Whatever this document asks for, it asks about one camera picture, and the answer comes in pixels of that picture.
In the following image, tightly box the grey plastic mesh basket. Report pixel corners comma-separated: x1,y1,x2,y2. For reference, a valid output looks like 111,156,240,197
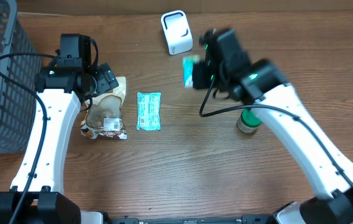
0,0,42,153

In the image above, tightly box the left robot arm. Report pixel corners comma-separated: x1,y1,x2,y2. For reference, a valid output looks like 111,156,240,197
0,34,117,224

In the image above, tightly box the brown snack pouch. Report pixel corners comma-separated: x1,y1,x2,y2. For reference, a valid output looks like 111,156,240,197
80,77,127,140

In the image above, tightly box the white barcode scanner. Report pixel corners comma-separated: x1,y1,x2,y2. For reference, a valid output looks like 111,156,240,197
160,10,193,55

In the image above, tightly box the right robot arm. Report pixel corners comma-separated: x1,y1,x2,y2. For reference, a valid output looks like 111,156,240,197
192,28,353,223

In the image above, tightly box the small teal tissue pack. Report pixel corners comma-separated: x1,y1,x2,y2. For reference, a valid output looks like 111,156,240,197
182,55,200,88

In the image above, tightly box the green lid seasoning jar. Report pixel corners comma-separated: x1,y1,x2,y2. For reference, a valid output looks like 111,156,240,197
237,109,262,133

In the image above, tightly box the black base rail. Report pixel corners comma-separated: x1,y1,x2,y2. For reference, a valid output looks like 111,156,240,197
80,211,277,224

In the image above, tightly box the teal wet wipes pack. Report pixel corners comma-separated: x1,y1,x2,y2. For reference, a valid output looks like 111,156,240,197
137,92,161,131

